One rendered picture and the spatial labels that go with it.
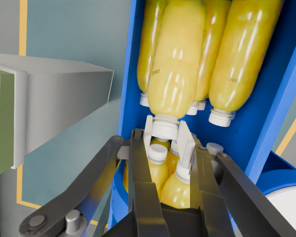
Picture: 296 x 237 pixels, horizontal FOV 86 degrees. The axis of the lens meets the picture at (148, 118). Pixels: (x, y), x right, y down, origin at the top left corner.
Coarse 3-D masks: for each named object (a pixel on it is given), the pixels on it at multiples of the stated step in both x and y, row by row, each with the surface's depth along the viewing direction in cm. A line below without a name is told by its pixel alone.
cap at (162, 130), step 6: (156, 126) 21; (162, 126) 21; (168, 126) 21; (174, 126) 21; (156, 132) 21; (162, 132) 20; (168, 132) 21; (174, 132) 21; (168, 138) 23; (174, 138) 21
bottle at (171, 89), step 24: (192, 0) 22; (168, 24) 23; (192, 24) 22; (168, 48) 21; (192, 48) 21; (168, 72) 20; (192, 72) 21; (168, 96) 20; (192, 96) 21; (168, 120) 21
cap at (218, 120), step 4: (212, 116) 30; (216, 116) 29; (220, 116) 29; (212, 120) 30; (216, 120) 29; (220, 120) 29; (224, 120) 29; (228, 120) 29; (216, 124) 29; (220, 124) 29; (224, 124) 29; (228, 124) 29
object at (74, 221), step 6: (72, 210) 7; (66, 216) 7; (72, 216) 7; (78, 216) 7; (66, 222) 7; (72, 222) 7; (78, 222) 7; (84, 222) 7; (66, 228) 7; (72, 228) 7; (78, 228) 7; (84, 228) 7; (60, 234) 7; (66, 234) 7; (72, 234) 7; (78, 234) 7; (84, 234) 7
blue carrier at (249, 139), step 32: (288, 0) 28; (128, 32) 26; (288, 32) 28; (128, 64) 27; (288, 64) 18; (128, 96) 34; (256, 96) 33; (288, 96) 19; (128, 128) 39; (192, 128) 47; (224, 128) 41; (256, 128) 32; (256, 160) 21
